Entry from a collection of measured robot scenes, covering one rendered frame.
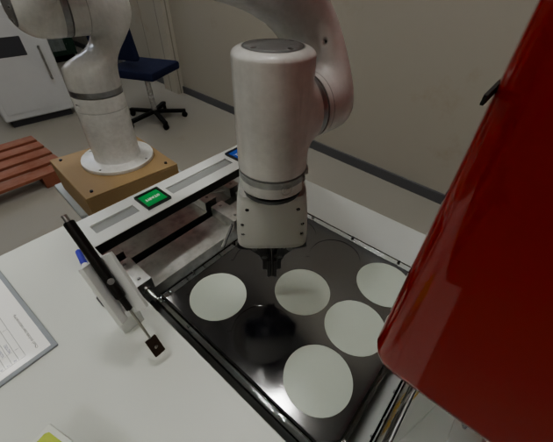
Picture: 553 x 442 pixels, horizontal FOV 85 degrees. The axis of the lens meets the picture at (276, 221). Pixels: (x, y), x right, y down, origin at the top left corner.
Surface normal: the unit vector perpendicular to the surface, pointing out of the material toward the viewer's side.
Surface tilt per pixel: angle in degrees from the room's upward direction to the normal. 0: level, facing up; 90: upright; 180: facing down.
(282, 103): 90
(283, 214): 91
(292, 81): 90
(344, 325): 0
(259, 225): 91
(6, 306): 0
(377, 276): 1
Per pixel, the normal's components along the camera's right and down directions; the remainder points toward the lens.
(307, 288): 0.02, -0.75
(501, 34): -0.69, 0.47
